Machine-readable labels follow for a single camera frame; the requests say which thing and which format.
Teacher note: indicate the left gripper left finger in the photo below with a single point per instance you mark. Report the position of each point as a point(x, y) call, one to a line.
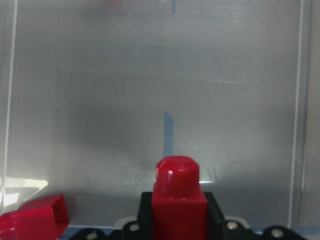
point(145, 216)

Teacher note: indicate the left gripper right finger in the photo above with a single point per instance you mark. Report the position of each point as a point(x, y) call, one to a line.
point(215, 218)

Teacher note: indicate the red block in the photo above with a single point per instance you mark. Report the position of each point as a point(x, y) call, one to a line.
point(179, 206)
point(40, 219)

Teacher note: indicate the red block in box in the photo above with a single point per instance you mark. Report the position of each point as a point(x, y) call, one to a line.
point(40, 219)

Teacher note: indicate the clear plastic storage box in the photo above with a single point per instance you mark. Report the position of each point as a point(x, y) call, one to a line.
point(93, 93)

